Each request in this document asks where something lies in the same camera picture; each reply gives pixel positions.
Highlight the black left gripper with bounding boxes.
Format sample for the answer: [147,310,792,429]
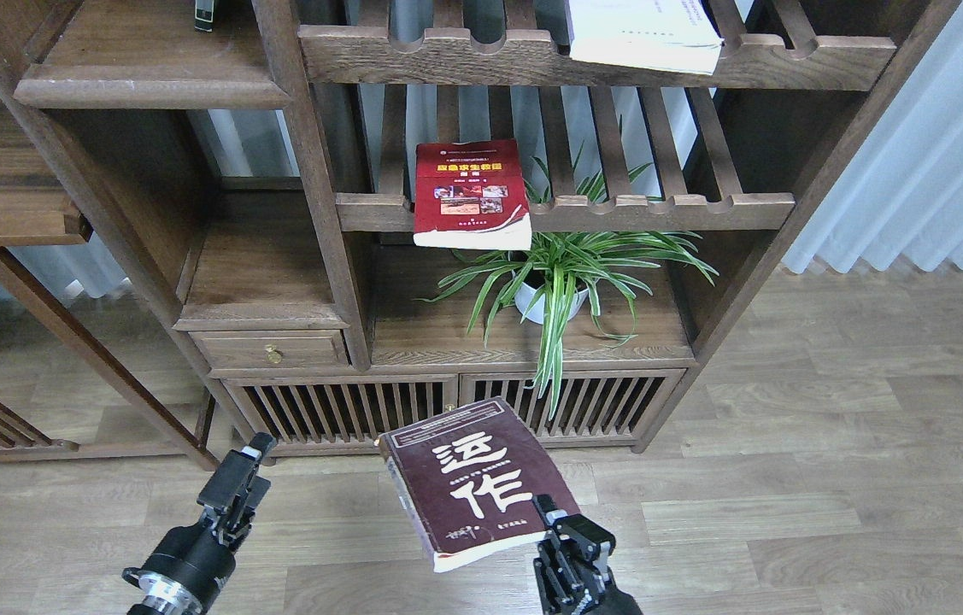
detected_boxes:
[122,432,277,614]

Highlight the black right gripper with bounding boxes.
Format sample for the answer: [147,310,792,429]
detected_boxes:
[531,494,642,614]

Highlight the dark maroon book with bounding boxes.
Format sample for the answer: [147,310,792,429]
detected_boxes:
[377,396,580,573]

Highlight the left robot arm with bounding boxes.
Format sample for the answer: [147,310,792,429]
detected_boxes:
[122,433,277,614]

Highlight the small dark object on shelf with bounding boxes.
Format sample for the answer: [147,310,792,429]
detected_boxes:
[193,0,218,32]

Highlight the white book on top shelf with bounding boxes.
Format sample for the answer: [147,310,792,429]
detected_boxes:
[566,1,724,75]

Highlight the left slatted cabinet door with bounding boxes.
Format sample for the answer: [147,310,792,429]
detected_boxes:
[223,374,459,456]

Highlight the slatted cabinet door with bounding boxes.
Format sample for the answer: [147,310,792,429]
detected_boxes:
[459,369,685,448]
[223,374,459,456]

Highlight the right slatted cabinet door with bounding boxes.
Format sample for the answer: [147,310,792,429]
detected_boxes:
[459,369,685,448]

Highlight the small wooden drawer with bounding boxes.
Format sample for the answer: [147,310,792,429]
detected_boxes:
[191,330,348,370]

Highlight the white plant pot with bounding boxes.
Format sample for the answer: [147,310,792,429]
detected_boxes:
[514,270,588,325]

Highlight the green spider plant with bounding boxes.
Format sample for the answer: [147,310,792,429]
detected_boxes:
[421,141,719,421]

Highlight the dark wooden bookshelf cabinet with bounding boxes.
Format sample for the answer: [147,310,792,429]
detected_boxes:
[0,1,960,451]

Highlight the red paperback book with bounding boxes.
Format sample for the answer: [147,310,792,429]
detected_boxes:
[414,139,532,250]

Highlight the wooden side table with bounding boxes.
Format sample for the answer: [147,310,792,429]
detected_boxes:
[0,98,218,470]

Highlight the white curtain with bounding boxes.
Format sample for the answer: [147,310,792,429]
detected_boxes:
[783,3,963,273]

